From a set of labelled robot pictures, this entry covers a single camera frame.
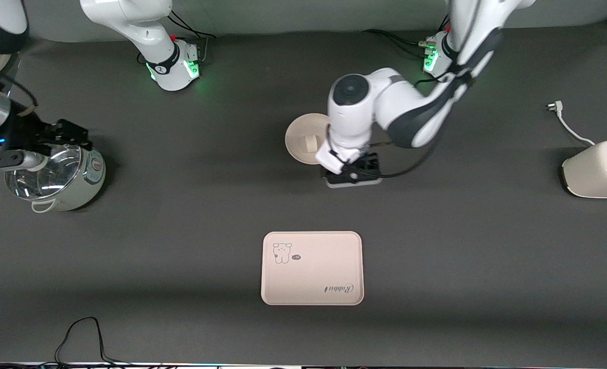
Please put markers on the small white steamed bun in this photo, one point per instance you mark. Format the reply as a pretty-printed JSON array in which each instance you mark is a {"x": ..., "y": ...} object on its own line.
[{"x": 312, "y": 143}]

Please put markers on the pale green electric pot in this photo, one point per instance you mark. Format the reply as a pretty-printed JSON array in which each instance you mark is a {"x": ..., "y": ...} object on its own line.
[{"x": 85, "y": 179}]

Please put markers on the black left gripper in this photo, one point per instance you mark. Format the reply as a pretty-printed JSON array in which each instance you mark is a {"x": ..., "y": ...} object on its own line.
[{"x": 367, "y": 165}]

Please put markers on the cream rectangular rabbit tray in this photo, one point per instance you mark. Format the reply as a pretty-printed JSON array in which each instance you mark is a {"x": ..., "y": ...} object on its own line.
[{"x": 312, "y": 268}]

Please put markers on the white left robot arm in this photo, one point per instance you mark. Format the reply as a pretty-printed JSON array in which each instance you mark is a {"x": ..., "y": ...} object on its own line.
[{"x": 352, "y": 118}]

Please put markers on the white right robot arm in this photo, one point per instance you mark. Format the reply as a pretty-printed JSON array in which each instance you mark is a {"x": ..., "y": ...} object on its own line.
[{"x": 144, "y": 31}]

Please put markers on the round cream plate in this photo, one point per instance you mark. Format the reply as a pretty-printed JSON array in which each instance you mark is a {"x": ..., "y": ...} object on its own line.
[{"x": 298, "y": 146}]

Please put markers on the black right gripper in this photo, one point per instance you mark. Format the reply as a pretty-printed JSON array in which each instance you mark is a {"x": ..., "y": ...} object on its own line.
[{"x": 22, "y": 131}]

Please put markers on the white two-slot toaster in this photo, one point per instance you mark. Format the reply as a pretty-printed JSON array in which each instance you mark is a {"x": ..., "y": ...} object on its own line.
[{"x": 590, "y": 171}]

